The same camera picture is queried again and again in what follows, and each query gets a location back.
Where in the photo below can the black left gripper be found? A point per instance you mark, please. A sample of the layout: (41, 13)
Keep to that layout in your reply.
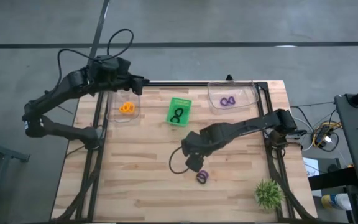
(120, 79)

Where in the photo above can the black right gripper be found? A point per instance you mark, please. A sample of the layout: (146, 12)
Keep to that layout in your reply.
(197, 143)

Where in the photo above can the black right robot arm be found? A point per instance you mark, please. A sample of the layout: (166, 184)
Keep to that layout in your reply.
(244, 127)

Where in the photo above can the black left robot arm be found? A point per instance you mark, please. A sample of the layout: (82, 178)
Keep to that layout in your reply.
(57, 91)

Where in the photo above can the clear plastic bin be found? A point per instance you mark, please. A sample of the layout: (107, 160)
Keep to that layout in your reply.
(244, 93)
(117, 116)

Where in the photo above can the green artificial plant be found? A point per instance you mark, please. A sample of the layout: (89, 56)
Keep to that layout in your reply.
(269, 194)

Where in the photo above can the white paper sheet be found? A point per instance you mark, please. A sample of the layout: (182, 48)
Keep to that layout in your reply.
(311, 166)

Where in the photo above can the yellow power strip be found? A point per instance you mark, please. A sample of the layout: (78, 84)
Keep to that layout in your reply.
(322, 137)

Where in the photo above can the white plastic bottle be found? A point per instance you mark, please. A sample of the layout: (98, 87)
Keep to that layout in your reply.
(337, 201)

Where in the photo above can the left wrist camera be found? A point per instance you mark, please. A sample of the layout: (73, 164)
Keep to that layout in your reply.
(107, 63)

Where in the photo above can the black table frame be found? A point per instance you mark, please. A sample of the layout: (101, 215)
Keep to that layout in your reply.
(182, 84)

